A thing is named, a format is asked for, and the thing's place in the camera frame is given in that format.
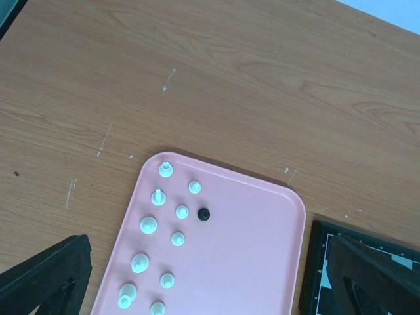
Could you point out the black white chessboard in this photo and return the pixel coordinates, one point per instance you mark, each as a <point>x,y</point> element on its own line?
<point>316,293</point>

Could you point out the white chess piece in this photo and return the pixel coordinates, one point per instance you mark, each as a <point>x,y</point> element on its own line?
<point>165,169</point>

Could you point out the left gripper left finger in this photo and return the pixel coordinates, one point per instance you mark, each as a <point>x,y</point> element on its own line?
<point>52,282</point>

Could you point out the pink plastic tray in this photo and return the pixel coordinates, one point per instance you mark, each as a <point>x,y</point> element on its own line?
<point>206,240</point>

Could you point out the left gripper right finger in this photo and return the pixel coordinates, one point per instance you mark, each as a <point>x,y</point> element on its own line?
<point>365,281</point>

